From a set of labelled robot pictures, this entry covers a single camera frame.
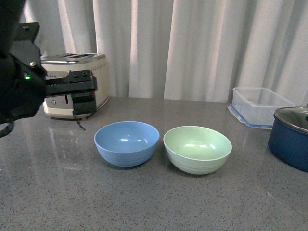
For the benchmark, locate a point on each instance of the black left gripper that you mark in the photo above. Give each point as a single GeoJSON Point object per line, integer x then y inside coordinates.
{"type": "Point", "coordinates": [22, 78]}

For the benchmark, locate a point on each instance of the blue bowl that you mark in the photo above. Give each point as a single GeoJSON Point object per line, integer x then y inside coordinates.
{"type": "Point", "coordinates": [127, 143]}

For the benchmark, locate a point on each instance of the green bowl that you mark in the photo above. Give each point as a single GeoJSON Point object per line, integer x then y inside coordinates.
{"type": "Point", "coordinates": [197, 150]}

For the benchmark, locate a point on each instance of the white pleated curtain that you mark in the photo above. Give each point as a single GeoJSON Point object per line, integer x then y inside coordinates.
{"type": "Point", "coordinates": [184, 49]}

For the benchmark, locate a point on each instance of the clear plastic food container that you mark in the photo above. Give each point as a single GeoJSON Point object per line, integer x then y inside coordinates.
{"type": "Point", "coordinates": [255, 107]}

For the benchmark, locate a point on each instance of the blue saucepan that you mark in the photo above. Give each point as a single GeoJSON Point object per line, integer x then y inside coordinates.
{"type": "Point", "coordinates": [289, 143]}

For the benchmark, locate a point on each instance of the glass pot lid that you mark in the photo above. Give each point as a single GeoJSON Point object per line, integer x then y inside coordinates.
{"type": "Point", "coordinates": [295, 117]}

